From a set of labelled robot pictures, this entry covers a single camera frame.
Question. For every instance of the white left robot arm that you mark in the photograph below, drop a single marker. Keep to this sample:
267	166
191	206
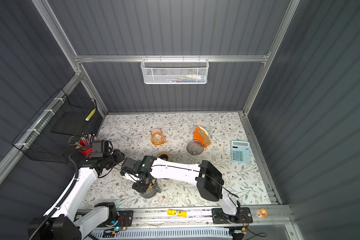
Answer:
59	222

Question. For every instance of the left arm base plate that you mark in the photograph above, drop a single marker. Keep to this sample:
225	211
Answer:
124	219

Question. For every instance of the black wire wall basket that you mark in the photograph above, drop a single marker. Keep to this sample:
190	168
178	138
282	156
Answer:
51	136

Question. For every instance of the orange tape roll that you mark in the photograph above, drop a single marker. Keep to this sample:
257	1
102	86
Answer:
262	213

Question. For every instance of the orange coffee filter pack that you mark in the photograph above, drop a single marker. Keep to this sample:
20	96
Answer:
201	135

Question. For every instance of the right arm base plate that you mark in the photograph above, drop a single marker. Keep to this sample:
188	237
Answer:
243	216

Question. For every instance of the white slotted cable duct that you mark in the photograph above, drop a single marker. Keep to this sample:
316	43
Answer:
206	233

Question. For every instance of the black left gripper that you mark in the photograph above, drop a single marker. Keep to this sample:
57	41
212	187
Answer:
119	157

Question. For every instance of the white mesh wall basket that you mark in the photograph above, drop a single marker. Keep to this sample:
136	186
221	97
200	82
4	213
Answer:
175	72

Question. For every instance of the light blue calculator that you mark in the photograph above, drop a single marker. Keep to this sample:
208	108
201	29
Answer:
240	152

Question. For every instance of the yellow marker in basket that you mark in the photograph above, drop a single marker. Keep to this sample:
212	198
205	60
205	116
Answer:
90	115

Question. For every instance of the amber glass carafe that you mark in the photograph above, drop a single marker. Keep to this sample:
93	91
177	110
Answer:
157	137

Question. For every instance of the wooden dripper ring base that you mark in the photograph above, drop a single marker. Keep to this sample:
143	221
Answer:
151	186

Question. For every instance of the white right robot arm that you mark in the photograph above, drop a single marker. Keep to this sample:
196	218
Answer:
204	176

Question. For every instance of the grey glass dripper cone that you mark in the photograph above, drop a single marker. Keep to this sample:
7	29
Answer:
195	147

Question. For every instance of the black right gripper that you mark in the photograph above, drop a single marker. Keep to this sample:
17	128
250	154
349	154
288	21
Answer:
140	189

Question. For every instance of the red pencil cup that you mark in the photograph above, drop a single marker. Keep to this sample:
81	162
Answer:
84	144

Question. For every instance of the clear grey glass carafe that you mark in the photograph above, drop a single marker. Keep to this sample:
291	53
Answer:
152	193

